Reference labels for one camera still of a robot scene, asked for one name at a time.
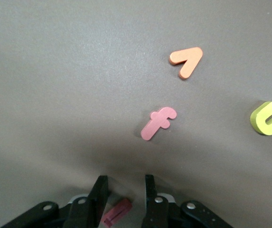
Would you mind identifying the yellow letter u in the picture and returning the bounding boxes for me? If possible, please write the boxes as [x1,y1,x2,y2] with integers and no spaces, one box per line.
[250,101,272,136]

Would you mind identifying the orange letter v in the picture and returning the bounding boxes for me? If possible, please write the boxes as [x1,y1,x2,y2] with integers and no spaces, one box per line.
[169,47,204,80]

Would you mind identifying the red letter f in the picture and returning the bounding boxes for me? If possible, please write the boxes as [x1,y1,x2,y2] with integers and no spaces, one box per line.
[140,106,178,141]

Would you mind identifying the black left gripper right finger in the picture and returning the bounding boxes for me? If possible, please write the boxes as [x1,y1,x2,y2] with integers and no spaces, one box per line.
[141,174,169,228]

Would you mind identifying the brown table cover sheet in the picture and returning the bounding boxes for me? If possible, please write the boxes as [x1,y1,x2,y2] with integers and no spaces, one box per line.
[0,0,272,228]

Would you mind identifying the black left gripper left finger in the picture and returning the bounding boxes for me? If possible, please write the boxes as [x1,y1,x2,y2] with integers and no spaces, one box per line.
[64,175,110,228]

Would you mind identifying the dark red letter l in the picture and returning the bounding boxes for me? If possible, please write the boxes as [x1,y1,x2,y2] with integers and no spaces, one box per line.
[102,198,133,228]

